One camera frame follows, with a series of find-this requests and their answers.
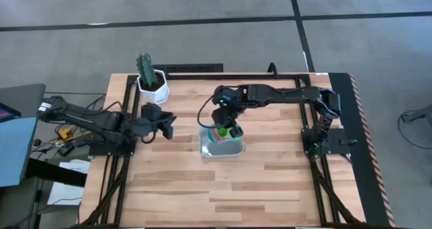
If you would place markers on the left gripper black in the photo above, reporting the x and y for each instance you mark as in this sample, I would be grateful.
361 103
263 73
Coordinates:
150 124

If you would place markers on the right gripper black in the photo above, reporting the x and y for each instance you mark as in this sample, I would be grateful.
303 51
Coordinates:
229 102

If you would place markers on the green measuring cup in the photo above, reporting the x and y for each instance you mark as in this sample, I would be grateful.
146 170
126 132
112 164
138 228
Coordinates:
223 132

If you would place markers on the pink measuring cup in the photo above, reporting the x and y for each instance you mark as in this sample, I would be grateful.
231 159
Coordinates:
221 140

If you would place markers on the teal measuring cup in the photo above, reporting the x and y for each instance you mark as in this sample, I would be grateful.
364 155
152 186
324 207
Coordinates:
211 135

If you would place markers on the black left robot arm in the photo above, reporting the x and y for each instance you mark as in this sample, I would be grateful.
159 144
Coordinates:
91 119

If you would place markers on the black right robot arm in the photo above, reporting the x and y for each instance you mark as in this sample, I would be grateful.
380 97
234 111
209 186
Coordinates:
287 94

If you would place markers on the silver metal basket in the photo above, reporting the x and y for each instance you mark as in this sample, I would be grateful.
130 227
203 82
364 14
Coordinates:
219 151

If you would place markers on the yellow connector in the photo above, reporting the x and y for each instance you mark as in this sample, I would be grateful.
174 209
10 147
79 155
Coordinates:
65 133

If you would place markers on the black power adapter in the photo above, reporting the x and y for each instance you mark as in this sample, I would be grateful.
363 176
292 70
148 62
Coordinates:
65 149

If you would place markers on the white paper sheet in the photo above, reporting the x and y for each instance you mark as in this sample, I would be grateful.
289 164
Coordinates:
64 193

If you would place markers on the dark grey desk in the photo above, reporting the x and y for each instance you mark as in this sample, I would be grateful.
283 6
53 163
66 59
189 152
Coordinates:
27 100

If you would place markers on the black mat with hazard stripe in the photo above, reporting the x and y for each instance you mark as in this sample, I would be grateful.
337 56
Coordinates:
357 188

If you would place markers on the blue board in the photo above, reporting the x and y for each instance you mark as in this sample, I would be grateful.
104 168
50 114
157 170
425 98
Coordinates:
17 151

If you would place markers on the grey stand leg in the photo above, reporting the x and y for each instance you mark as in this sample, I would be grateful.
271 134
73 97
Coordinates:
418 115

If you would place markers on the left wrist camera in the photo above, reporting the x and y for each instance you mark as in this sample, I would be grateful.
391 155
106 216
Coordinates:
150 109

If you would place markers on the black aluminium table frame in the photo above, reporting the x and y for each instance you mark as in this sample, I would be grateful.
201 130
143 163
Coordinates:
236 76

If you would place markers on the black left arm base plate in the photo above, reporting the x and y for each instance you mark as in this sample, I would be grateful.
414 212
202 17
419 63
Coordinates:
101 149

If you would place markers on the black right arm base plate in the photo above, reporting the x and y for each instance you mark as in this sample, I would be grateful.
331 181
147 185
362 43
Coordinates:
337 148

